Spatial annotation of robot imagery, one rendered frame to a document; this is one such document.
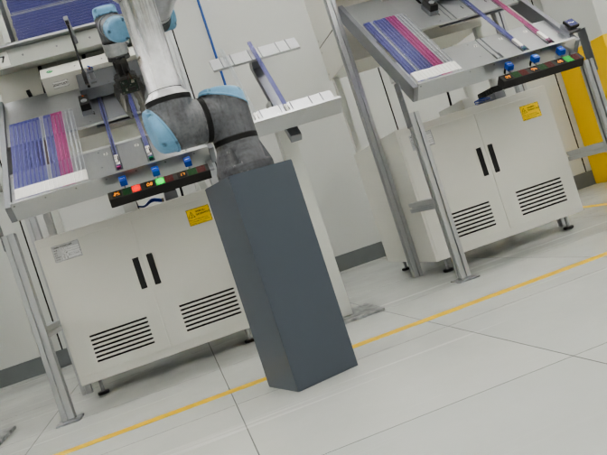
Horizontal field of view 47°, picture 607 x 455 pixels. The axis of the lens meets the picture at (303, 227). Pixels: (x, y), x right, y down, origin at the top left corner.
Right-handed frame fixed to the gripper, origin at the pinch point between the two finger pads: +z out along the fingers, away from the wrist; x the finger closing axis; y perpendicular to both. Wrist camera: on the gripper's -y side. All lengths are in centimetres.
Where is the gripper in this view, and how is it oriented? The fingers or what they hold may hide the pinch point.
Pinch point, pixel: (135, 112)
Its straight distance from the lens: 243.9
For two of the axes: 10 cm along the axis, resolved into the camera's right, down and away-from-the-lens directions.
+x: 9.3, -3.1, 1.9
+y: 3.1, 4.0, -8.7
